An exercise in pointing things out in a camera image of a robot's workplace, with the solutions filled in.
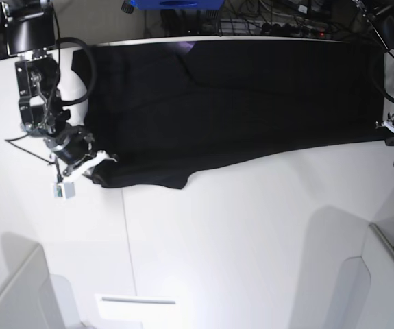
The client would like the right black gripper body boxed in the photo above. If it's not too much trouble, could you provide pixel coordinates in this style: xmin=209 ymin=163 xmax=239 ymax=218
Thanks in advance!
xmin=47 ymin=126 xmax=95 ymax=167

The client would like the black T-shirt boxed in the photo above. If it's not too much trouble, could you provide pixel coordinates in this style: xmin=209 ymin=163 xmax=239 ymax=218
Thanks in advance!
xmin=84 ymin=40 xmax=387 ymax=189

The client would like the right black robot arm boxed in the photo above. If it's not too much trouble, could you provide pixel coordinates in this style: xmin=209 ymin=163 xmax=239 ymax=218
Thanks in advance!
xmin=1 ymin=1 xmax=97 ymax=167

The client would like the blue plastic box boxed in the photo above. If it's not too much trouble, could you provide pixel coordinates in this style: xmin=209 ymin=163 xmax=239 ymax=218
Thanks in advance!
xmin=128 ymin=0 xmax=224 ymax=10

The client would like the white table slot plate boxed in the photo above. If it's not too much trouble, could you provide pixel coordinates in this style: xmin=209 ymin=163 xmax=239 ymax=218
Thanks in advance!
xmin=95 ymin=294 xmax=181 ymax=322

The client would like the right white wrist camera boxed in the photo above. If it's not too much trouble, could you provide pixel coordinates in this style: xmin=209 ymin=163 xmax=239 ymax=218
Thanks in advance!
xmin=50 ymin=150 xmax=118 ymax=199

